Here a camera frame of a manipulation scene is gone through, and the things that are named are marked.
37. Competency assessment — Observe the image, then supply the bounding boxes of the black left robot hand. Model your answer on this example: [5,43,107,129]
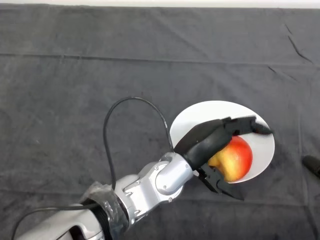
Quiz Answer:
[173,115,273,201]

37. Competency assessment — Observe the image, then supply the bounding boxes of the white round plate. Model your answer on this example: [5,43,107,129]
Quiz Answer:
[169,100,276,185]

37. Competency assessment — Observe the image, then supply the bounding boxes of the red yellow apple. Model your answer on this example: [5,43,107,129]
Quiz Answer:
[207,135,254,183]

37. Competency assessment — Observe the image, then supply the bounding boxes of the dark grey table cloth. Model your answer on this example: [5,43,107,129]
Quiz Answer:
[0,2,320,240]

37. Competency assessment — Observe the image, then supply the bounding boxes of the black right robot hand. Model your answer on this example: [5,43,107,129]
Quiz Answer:
[301,154,320,180]

